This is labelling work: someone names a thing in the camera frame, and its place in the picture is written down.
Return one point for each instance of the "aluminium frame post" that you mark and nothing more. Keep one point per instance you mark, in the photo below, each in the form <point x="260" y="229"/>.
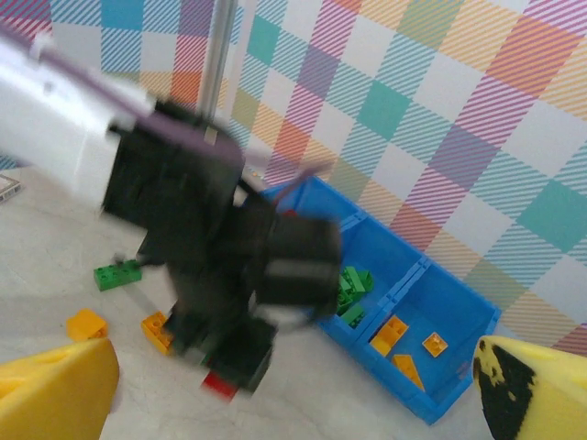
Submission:
<point x="219" y="59"/>

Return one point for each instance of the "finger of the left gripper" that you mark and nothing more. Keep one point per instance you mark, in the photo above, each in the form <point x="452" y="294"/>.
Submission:
<point x="188" y="339"/>
<point x="240" y="357"/>

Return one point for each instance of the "yellow lego with centre stud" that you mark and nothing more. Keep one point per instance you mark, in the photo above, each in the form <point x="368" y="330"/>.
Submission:
<point x="435" y="344"/>

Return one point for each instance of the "barcode card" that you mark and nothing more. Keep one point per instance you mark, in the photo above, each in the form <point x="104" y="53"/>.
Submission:
<point x="8" y="189"/>

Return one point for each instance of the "long red lego brick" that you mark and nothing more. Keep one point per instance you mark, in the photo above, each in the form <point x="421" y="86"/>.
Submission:
<point x="220" y="388"/>

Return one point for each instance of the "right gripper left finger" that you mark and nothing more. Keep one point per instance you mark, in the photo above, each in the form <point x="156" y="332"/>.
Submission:
<point x="50" y="399"/>

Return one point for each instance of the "blue three-compartment bin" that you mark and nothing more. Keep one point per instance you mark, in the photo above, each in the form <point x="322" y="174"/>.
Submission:
<point x="458" y="321"/>

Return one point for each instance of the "yellow sloped lego brick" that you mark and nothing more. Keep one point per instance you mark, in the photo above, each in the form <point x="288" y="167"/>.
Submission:
<point x="408" y="369"/>

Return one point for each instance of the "square yellow lego brick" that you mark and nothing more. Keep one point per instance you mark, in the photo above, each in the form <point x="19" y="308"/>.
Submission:
<point x="87" y="324"/>

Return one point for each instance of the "long orange lego brick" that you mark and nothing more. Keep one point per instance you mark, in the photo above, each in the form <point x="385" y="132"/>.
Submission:
<point x="156" y="330"/>

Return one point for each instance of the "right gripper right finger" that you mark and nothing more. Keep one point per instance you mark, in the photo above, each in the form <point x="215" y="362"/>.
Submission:
<point x="550" y="403"/>

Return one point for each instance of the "small yellow lego brick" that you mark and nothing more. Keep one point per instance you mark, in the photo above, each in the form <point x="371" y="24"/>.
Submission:
<point x="390" y="334"/>

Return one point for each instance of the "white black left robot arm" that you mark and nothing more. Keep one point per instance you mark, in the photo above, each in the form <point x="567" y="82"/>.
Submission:
<point x="55" y="137"/>

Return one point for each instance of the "long green lego brick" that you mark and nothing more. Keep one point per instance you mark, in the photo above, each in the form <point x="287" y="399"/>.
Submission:
<point x="117" y="276"/>
<point x="357" y="280"/>

